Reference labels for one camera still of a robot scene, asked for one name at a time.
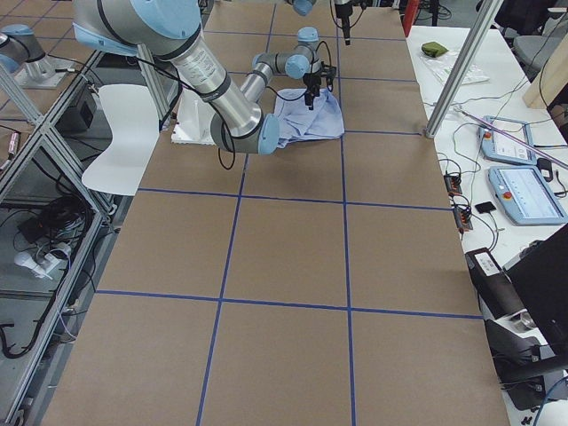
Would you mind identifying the clear plastic bag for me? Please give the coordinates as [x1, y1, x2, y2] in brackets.
[423, 51, 491, 84]

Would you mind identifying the black monitor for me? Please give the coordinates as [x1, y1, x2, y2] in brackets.
[506, 226, 567, 353]

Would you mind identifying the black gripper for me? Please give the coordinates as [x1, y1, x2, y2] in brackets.
[335, 0, 353, 46]
[303, 73, 321, 110]

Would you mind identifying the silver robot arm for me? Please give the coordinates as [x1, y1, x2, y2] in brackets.
[73, 0, 323, 154]
[288, 0, 354, 46]

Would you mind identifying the white camera mast pedestal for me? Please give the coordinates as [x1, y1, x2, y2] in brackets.
[171, 89, 215, 146]

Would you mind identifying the teach pendant far side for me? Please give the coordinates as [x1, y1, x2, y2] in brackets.
[487, 165, 567, 225]

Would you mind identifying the light blue striped shirt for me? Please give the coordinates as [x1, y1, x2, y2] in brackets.
[274, 89, 344, 148]

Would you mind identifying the pink reacher grabber stick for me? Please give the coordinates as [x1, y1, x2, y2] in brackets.
[453, 106, 568, 170]

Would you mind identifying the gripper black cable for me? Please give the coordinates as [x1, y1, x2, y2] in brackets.
[217, 40, 338, 170]

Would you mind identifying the green fabric pouch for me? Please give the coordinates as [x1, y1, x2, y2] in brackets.
[421, 41, 448, 58]

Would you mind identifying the teach pendant near shirt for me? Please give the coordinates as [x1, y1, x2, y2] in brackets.
[478, 115, 537, 166]

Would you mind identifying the aluminium frame post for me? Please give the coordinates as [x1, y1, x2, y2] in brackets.
[424, 0, 503, 138]

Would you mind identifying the white plastic chair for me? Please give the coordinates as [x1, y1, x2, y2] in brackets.
[82, 84, 160, 196]

